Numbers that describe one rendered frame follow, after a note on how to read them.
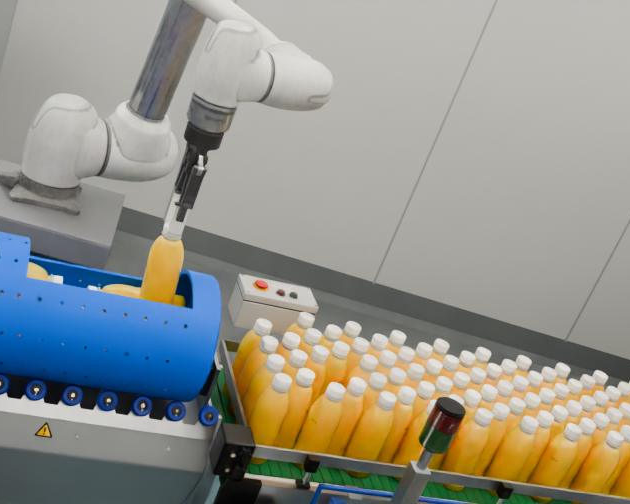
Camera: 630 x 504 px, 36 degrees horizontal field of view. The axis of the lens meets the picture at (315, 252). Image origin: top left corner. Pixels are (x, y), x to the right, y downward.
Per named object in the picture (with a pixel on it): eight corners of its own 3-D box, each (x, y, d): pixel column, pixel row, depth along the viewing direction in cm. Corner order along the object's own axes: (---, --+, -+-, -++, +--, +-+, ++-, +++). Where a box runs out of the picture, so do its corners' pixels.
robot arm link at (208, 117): (196, 100, 185) (186, 129, 188) (241, 113, 188) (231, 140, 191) (190, 84, 193) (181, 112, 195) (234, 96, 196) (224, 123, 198)
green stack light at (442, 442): (413, 432, 201) (423, 413, 199) (440, 436, 203) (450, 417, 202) (423, 452, 196) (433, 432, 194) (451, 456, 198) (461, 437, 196)
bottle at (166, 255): (172, 308, 213) (191, 233, 206) (165, 323, 207) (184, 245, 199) (141, 299, 213) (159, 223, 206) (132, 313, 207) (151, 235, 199)
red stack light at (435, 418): (423, 412, 199) (430, 397, 198) (450, 417, 202) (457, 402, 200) (433, 432, 194) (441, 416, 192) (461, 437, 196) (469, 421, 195)
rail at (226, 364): (217, 349, 244) (221, 339, 243) (220, 350, 244) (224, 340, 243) (244, 453, 210) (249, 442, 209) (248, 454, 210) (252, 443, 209)
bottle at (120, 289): (178, 329, 215) (95, 314, 209) (172, 324, 222) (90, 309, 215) (186, 298, 215) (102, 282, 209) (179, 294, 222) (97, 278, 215)
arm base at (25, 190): (-2, 170, 264) (3, 151, 261) (81, 189, 270) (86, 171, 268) (-9, 196, 248) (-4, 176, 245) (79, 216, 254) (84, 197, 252)
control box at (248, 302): (227, 305, 255) (239, 272, 251) (297, 319, 262) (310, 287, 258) (233, 326, 247) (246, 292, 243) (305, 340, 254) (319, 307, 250)
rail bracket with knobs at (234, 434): (204, 453, 214) (219, 415, 210) (235, 457, 217) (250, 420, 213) (211, 483, 206) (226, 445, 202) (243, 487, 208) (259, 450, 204)
